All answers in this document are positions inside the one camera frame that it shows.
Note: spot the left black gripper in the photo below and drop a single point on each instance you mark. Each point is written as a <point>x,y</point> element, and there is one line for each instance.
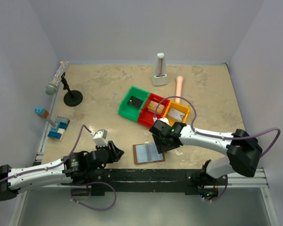
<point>111,153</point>

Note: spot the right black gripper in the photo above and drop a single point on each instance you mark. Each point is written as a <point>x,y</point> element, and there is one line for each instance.
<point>164,143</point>

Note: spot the brown leather card holder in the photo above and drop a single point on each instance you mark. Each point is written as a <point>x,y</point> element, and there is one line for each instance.
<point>146,153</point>

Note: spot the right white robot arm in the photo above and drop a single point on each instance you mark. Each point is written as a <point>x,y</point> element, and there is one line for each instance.
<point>241,151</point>

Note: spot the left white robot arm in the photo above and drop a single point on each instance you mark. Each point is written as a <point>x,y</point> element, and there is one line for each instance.
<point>75,169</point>

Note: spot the cards in yellow bin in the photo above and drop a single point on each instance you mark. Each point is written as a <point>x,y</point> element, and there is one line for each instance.
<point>176,115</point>

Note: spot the cards in red bin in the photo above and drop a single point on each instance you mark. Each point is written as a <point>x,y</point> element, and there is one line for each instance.
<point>155,107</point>

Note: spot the red plastic bin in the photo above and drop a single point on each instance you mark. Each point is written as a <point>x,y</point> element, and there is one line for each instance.
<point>146,117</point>

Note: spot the yellow plastic bin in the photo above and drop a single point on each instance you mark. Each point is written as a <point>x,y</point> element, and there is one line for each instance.
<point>180,107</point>

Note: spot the green plastic bin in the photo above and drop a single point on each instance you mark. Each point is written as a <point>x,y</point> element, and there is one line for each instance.
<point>130,112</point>

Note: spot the black item in green bin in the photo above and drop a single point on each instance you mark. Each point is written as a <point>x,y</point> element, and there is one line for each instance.
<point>135,102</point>

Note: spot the blue toy brick stack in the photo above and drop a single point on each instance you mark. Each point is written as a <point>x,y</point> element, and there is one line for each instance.
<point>58,132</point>

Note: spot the white metronome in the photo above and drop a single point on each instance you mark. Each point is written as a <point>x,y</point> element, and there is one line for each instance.
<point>159,75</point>

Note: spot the pink toy microphone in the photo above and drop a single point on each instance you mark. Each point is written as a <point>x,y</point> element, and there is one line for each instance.
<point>178,91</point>

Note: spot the black microphone stand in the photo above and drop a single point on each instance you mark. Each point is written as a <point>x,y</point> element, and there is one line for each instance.
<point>72,97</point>

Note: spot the blue orange toy block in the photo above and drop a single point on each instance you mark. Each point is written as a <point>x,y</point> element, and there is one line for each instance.
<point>41,112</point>

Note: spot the silver glitter microphone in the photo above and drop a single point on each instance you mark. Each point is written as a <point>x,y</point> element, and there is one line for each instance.
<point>52,87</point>

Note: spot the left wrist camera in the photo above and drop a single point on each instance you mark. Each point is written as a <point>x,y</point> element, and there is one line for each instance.
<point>99,138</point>

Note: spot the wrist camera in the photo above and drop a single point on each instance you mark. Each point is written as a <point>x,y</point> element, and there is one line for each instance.
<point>99,138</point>
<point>165,120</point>

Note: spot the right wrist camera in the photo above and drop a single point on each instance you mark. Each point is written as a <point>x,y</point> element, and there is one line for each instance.
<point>165,120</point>

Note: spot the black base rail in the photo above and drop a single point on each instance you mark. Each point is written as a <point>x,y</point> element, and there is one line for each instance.
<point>143,179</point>

